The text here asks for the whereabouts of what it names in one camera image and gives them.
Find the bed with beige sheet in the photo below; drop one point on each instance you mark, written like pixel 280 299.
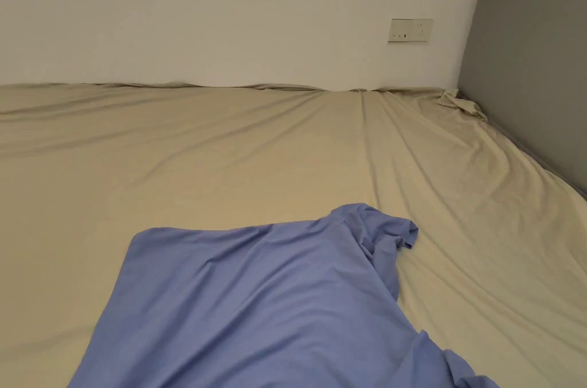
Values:
pixel 229 154

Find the blue shirt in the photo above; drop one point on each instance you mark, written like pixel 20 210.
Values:
pixel 257 296

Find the grey padded headboard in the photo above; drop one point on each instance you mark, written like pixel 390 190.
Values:
pixel 532 62

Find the white wall socket panel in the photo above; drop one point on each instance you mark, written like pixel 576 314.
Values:
pixel 410 30

